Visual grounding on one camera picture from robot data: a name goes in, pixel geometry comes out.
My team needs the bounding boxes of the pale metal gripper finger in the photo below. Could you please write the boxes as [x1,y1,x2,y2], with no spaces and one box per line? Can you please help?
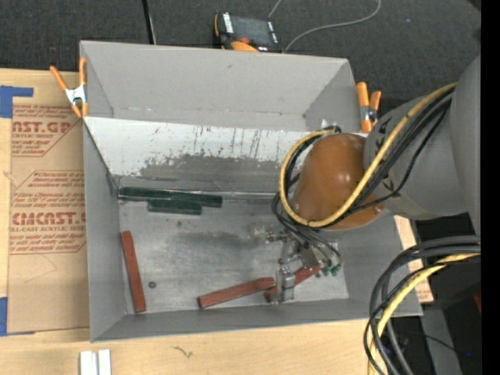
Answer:
[273,267,286,305]
[284,272,297,302]

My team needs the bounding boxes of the red-brown flat block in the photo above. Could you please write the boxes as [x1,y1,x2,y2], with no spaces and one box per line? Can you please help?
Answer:
[262,266,323,305]
[196,277,279,310]
[120,230,148,314]

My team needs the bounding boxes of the grey metal bin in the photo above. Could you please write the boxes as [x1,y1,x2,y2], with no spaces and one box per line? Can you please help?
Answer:
[79,40,425,343]

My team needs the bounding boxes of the dark green flat block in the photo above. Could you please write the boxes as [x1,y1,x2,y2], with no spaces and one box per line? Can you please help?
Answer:
[117,186,224,209]
[147,200,203,216]

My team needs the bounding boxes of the brown cardboard board red print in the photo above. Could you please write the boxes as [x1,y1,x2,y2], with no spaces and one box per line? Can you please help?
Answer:
[0,67,435,338]

